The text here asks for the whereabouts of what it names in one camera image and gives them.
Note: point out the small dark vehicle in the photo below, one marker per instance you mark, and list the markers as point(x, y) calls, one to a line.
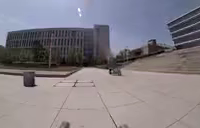
point(115, 71)

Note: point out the dark round bin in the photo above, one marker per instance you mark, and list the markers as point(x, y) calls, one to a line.
point(29, 79)

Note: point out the row of trees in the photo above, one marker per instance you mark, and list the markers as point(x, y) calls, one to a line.
point(24, 55)

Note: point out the robot's own part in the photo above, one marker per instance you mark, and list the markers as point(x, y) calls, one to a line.
point(64, 125)
point(123, 126)

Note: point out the pale concrete slab plaza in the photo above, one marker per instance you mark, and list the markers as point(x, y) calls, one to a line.
point(88, 100)

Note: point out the low brown building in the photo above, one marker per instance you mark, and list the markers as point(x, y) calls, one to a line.
point(153, 47)

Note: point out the wide pale stone steps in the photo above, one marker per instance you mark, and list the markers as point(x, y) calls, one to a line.
point(174, 61)

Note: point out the low raised kerb bed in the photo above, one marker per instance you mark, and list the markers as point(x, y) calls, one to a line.
point(34, 71)

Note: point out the glass building with white bands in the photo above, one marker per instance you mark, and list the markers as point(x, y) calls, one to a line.
point(191, 28)

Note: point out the dark grey office building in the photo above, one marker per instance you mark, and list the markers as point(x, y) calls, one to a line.
point(68, 38)

